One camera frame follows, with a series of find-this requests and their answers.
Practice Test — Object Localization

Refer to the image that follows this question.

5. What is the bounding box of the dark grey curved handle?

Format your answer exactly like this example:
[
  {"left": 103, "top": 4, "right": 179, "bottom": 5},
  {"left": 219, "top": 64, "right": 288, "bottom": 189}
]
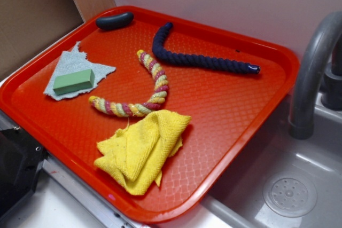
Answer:
[{"left": 95, "top": 12, "right": 134, "bottom": 30}]

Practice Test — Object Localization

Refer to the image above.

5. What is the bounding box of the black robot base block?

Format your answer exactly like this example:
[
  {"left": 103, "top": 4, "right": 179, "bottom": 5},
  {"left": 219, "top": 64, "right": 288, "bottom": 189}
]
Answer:
[{"left": 1, "top": 128, "right": 46, "bottom": 221}]

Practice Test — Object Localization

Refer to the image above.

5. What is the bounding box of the grey toy sink basin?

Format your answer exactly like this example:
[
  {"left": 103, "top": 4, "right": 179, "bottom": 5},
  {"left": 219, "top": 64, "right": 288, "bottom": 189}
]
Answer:
[{"left": 202, "top": 98, "right": 341, "bottom": 227}]

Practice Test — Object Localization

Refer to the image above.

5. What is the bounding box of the grey toy faucet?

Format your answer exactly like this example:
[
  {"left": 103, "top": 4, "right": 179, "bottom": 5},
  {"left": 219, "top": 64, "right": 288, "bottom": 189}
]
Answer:
[{"left": 289, "top": 11, "right": 341, "bottom": 139}]

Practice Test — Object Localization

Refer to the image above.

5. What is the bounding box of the dark grey faucet knob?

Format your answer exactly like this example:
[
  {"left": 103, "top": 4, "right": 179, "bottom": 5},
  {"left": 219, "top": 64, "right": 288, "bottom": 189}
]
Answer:
[{"left": 321, "top": 43, "right": 341, "bottom": 111}]

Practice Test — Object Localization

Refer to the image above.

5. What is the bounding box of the light blue cloth piece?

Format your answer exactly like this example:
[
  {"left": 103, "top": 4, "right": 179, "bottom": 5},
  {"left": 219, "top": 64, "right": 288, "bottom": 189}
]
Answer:
[{"left": 44, "top": 42, "right": 116, "bottom": 101}]

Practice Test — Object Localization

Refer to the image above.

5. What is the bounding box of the green rectangular block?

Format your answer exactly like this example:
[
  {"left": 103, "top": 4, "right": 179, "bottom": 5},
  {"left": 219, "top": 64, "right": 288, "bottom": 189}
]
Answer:
[{"left": 52, "top": 69, "right": 95, "bottom": 95}]

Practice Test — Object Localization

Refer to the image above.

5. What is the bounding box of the yellow microfiber cloth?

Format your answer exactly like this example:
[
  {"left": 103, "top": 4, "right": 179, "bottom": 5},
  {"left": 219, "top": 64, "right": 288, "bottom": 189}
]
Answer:
[{"left": 94, "top": 110, "right": 191, "bottom": 196}]

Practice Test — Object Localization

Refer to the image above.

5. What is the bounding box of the navy blue twisted rope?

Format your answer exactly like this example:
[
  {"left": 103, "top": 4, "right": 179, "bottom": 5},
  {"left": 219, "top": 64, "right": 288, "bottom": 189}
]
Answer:
[{"left": 151, "top": 22, "right": 261, "bottom": 75}]

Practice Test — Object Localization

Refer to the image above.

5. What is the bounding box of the red plastic tray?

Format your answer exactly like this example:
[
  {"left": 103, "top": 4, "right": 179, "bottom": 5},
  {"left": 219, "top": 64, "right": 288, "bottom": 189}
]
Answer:
[{"left": 1, "top": 6, "right": 299, "bottom": 224}]

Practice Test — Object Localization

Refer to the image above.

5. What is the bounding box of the brown cardboard panel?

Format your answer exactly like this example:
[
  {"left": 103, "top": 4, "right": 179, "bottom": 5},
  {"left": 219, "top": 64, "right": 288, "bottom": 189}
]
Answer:
[{"left": 1, "top": 0, "right": 115, "bottom": 79}]

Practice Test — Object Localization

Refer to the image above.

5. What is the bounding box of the multicolour twisted rope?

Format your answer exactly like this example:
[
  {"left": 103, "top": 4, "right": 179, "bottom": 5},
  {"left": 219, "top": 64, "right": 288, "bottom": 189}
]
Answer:
[{"left": 88, "top": 49, "right": 170, "bottom": 118}]

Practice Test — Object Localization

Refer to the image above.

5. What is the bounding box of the sink drain strainer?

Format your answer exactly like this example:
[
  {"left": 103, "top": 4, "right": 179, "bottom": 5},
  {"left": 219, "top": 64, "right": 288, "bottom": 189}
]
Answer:
[{"left": 263, "top": 172, "right": 317, "bottom": 218}]

